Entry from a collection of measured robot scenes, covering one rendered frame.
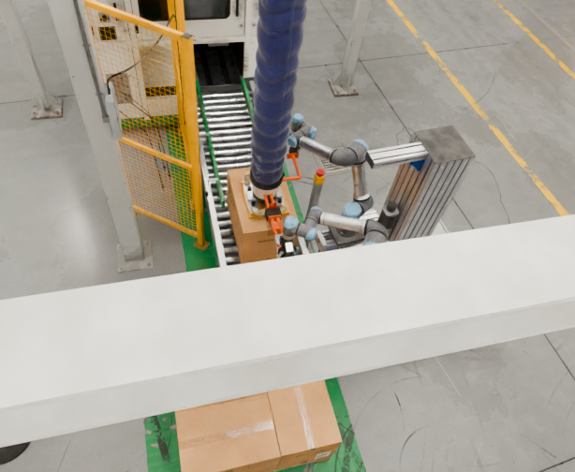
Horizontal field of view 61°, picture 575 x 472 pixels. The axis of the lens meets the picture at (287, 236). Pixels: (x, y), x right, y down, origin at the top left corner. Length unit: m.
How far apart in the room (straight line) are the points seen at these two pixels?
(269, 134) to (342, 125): 3.00
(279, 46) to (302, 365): 2.14
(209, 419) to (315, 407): 0.68
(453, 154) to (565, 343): 2.70
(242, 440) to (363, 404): 1.16
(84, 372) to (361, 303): 0.26
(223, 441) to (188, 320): 2.83
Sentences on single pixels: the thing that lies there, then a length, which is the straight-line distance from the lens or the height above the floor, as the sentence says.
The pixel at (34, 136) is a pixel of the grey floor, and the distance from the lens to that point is 5.81.
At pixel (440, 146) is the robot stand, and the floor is 2.03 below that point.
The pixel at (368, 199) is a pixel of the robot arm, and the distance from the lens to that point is 3.37.
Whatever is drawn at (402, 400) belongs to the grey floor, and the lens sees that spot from 4.13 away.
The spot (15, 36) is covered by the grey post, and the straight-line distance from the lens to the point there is 5.57.
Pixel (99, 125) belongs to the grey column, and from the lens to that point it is 3.35.
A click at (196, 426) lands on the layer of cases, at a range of 3.30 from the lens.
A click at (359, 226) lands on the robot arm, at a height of 1.61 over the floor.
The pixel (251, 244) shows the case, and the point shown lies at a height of 0.94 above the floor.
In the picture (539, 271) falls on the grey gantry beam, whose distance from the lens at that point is 0.59.
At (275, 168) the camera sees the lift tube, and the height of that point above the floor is 1.50.
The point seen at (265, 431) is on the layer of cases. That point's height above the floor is 0.54.
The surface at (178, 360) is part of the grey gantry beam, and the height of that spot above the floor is 3.32.
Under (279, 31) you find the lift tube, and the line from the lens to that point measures 2.52.
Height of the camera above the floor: 3.73
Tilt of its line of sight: 53 degrees down
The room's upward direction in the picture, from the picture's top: 10 degrees clockwise
